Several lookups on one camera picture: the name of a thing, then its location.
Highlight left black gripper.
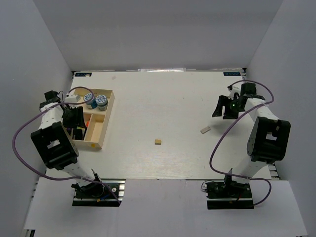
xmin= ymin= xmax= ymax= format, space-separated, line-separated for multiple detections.
xmin=61 ymin=105 xmax=86 ymax=128

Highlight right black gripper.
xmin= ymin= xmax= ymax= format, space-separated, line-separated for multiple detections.
xmin=212 ymin=95 xmax=243 ymax=119

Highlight blue slime jar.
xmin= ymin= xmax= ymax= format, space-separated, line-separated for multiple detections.
xmin=83 ymin=93 xmax=97 ymax=109
xmin=95 ymin=94 xmax=108 ymax=111

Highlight grey white eraser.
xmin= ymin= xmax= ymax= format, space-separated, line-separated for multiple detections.
xmin=200 ymin=126 xmax=211 ymax=134

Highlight yellow cap highlighter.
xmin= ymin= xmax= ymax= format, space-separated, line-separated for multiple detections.
xmin=73 ymin=128 xmax=83 ymax=140

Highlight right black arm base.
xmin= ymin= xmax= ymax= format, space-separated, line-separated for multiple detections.
xmin=201 ymin=180 xmax=254 ymax=210

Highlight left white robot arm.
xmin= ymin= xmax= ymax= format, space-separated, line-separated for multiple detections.
xmin=31 ymin=90 xmax=104 ymax=197

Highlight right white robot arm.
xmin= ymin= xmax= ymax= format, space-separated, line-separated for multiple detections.
xmin=212 ymin=80 xmax=291 ymax=197

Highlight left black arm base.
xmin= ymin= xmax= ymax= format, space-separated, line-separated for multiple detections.
xmin=72 ymin=179 xmax=125 ymax=207

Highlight wooden compartment tray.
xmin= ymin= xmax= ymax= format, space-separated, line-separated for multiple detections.
xmin=74 ymin=89 xmax=115 ymax=150

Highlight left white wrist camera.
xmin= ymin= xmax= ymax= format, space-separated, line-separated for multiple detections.
xmin=65 ymin=94 xmax=80 ymax=105

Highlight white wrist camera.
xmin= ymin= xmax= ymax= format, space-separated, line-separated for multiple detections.
xmin=65 ymin=94 xmax=80 ymax=105
xmin=228 ymin=85 xmax=240 ymax=100

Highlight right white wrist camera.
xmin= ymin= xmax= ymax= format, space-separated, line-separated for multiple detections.
xmin=228 ymin=85 xmax=240 ymax=100

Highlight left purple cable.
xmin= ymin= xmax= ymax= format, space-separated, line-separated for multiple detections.
xmin=11 ymin=86 xmax=121 ymax=205

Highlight purple cable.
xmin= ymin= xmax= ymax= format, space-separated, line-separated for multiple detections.
xmin=209 ymin=79 xmax=275 ymax=207
xmin=11 ymin=86 xmax=121 ymax=205

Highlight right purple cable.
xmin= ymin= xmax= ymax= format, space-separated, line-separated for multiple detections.
xmin=209 ymin=79 xmax=275 ymax=207

